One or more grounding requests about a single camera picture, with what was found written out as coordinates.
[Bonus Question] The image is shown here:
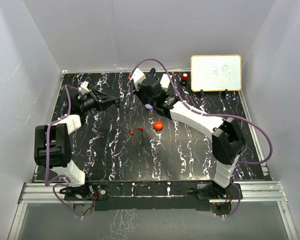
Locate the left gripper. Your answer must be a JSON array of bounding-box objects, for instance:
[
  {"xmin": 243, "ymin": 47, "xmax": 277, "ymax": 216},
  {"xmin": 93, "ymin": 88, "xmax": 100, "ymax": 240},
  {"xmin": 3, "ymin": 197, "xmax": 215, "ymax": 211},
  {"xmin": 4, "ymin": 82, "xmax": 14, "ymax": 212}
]
[{"xmin": 79, "ymin": 88, "xmax": 117, "ymax": 113}]

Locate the purple earbud case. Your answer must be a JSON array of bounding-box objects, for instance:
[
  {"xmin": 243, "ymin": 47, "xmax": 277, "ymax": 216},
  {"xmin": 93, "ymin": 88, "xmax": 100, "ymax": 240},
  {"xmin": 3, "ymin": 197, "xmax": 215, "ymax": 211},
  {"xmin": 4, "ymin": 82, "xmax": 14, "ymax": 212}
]
[{"xmin": 144, "ymin": 104, "xmax": 153, "ymax": 110}]

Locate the orange earbud case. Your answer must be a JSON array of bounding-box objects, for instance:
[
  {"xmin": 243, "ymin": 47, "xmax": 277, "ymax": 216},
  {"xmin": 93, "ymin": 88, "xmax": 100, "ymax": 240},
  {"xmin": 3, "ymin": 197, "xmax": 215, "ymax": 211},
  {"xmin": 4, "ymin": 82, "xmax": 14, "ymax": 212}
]
[{"xmin": 153, "ymin": 121, "xmax": 164, "ymax": 131}]

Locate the black earbud case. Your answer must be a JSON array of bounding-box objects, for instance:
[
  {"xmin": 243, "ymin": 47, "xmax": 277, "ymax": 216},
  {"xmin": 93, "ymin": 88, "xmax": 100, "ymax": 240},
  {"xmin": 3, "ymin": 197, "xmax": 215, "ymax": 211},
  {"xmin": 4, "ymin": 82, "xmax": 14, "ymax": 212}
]
[{"xmin": 115, "ymin": 98, "xmax": 122, "ymax": 108}]

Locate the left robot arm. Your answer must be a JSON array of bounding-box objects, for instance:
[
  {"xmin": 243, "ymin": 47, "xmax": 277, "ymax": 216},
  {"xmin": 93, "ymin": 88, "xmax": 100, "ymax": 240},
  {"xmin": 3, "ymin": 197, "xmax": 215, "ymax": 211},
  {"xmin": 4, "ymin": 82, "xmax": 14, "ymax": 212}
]
[{"xmin": 34, "ymin": 81, "xmax": 121, "ymax": 200}]

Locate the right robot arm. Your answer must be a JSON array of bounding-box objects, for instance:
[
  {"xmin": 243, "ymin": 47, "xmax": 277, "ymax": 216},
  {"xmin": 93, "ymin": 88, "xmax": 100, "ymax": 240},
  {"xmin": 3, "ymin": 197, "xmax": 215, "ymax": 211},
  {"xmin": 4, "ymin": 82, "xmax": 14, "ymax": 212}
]
[{"xmin": 131, "ymin": 76, "xmax": 246, "ymax": 199}]

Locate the white box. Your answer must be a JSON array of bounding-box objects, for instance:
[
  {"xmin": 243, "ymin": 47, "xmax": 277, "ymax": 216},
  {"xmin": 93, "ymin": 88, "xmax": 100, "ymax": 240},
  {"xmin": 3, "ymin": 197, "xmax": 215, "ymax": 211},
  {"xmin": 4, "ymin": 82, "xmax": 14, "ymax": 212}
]
[{"xmin": 160, "ymin": 73, "xmax": 171, "ymax": 92}]

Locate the blue black tool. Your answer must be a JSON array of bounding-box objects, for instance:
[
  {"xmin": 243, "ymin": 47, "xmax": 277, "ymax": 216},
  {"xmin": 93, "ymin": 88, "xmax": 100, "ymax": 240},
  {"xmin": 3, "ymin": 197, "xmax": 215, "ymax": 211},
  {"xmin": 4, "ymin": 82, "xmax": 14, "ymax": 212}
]
[{"xmin": 148, "ymin": 67, "xmax": 156, "ymax": 78}]

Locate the red black button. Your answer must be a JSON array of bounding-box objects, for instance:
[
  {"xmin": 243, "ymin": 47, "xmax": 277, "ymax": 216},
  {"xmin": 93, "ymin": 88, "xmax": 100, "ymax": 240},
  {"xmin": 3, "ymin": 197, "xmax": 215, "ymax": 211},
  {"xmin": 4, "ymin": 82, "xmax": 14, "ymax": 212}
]
[{"xmin": 180, "ymin": 72, "xmax": 188, "ymax": 85}]

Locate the white whiteboard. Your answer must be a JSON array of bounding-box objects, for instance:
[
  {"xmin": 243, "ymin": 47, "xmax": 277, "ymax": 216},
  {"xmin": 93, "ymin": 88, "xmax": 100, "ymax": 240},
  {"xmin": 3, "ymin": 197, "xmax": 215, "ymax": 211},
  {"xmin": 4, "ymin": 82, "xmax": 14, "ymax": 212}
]
[{"xmin": 190, "ymin": 54, "xmax": 242, "ymax": 92}]

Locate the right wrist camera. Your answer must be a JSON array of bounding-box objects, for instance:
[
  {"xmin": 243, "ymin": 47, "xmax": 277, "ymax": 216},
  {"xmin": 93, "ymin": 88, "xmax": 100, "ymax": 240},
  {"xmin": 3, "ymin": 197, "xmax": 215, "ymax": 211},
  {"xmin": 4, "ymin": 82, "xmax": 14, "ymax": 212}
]
[{"xmin": 130, "ymin": 68, "xmax": 146, "ymax": 89}]

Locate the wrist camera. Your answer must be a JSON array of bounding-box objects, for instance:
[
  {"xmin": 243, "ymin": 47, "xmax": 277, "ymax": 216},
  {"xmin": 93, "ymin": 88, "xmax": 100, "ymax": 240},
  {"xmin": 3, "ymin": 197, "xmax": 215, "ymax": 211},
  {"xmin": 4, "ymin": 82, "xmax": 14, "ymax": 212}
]
[
  {"xmin": 78, "ymin": 81, "xmax": 90, "ymax": 96},
  {"xmin": 130, "ymin": 68, "xmax": 146, "ymax": 89}
]

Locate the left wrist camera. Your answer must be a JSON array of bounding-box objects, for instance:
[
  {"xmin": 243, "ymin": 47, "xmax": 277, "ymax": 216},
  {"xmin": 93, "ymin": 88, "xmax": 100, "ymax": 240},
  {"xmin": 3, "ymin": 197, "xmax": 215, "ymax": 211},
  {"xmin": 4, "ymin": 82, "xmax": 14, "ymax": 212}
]
[{"xmin": 78, "ymin": 81, "xmax": 90, "ymax": 96}]

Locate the aluminium rail frame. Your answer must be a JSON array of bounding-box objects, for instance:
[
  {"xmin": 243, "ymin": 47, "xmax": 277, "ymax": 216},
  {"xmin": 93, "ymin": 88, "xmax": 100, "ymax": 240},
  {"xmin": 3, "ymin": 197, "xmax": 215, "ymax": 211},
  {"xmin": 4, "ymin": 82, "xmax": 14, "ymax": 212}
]
[{"xmin": 8, "ymin": 180, "xmax": 298, "ymax": 240}]

